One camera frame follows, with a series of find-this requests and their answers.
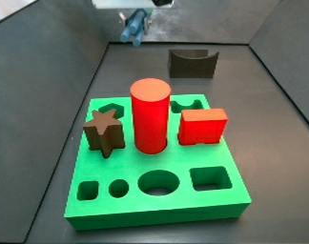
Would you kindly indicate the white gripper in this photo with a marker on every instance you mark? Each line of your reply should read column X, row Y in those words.
column 135, row 4

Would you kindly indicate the blue three prong object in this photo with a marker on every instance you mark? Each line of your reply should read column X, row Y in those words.
column 135, row 29

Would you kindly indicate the black curved fixture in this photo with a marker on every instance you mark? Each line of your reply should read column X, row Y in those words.
column 192, row 63

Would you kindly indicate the red cylinder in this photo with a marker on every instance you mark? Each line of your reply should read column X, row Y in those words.
column 151, row 100

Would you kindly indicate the brown star block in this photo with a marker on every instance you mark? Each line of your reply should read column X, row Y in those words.
column 105, row 132

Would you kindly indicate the red square block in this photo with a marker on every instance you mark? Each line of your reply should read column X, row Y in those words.
column 203, row 126

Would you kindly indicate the green shape sorter block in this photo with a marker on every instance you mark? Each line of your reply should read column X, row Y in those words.
column 185, row 184

